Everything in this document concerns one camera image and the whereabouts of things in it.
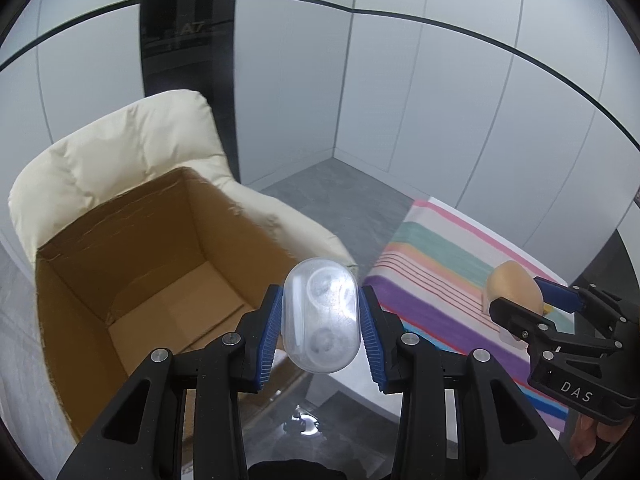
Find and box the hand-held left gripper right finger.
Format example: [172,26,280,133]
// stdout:
[357,285,583,480]

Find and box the white side table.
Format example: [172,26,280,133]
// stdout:
[307,197,568,441]

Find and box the person's right hand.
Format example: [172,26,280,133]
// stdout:
[570,402,621,461]

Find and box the cream padded chair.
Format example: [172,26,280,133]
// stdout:
[7,89,360,311]

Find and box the striped multicolour cloth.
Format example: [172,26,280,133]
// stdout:
[362,199,571,433]

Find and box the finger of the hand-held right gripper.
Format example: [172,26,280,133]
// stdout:
[532,276,626,323]
[489,297,561,361]

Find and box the black glass wall panel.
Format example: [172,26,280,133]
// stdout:
[140,0,241,186]

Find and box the clear plastic oval case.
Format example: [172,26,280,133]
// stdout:
[281,257,361,374]

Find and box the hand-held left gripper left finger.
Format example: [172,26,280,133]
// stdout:
[57,284,286,480]

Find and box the beige makeup sponge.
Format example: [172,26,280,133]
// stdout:
[482,261,545,317]

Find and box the brown cardboard box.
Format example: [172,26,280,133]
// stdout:
[34,166,301,468]

